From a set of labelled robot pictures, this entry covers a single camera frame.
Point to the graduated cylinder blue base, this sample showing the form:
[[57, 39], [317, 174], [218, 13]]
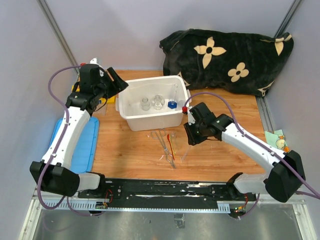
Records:
[[172, 101]]

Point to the green printed cloth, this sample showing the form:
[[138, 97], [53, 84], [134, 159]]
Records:
[[277, 140]]

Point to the black floral blanket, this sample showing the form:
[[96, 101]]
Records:
[[240, 63]]

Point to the small glass beaker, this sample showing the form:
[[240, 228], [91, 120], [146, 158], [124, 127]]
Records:
[[145, 104]]

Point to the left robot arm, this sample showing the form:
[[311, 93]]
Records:
[[53, 174]]

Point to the clear acrylic tube rack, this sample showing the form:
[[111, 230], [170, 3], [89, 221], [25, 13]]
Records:
[[101, 110]]

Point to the metal crucible tongs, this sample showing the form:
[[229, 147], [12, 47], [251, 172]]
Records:
[[160, 135]]

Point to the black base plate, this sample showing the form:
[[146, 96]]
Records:
[[163, 194]]

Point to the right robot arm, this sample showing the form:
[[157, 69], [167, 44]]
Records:
[[283, 171]]

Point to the yellow test tube rack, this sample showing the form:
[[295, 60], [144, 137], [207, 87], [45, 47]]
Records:
[[111, 100]]

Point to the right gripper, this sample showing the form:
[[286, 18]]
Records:
[[192, 139]]

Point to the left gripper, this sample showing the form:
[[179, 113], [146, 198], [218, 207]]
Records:
[[118, 85]]

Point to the blue plastic tray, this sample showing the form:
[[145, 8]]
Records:
[[83, 156]]

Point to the red yellow green spatula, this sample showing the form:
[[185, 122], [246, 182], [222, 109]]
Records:
[[171, 146]]

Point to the glass petri dish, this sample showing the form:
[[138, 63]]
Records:
[[158, 102]]

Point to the white plastic bin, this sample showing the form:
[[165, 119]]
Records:
[[128, 103]]

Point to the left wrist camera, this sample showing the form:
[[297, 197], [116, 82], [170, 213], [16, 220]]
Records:
[[93, 61]]

